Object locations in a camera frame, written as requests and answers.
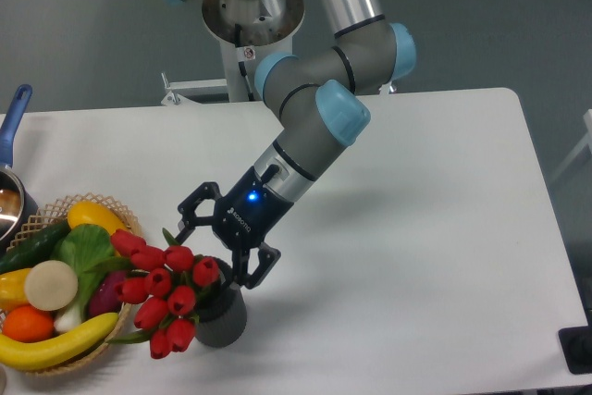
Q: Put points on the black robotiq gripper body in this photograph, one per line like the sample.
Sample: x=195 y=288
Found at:
x=244 y=216

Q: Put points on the red tulip bouquet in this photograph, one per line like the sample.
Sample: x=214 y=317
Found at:
x=168 y=287

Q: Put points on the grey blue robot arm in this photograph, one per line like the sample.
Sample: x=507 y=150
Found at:
x=316 y=101

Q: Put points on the dark grey ribbed vase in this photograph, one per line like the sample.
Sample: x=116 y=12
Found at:
x=223 y=316

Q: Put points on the green bok choy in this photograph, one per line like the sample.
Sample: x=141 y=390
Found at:
x=84 y=247

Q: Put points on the woven wicker basket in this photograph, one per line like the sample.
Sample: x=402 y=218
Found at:
x=54 y=213

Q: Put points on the purple sweet potato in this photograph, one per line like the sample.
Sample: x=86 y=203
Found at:
x=105 y=299

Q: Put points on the green cucumber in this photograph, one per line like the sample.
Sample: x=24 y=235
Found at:
x=35 y=249

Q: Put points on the beige round disc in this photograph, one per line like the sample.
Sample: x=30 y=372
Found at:
x=51 y=285

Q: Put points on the yellow bell pepper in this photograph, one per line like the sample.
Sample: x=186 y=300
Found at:
x=12 y=293

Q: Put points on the orange fruit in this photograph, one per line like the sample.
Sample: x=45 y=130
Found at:
x=28 y=324

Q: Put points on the yellow banana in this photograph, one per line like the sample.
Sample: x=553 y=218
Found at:
x=49 y=353

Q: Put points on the black device at edge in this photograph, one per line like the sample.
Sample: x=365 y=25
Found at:
x=576 y=348

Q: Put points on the white furniture piece right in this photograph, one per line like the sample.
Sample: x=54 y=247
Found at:
x=579 y=155

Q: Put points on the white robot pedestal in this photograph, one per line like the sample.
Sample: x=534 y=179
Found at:
x=255 y=39

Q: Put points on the blue handled saucepan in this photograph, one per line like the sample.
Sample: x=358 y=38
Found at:
x=16 y=203

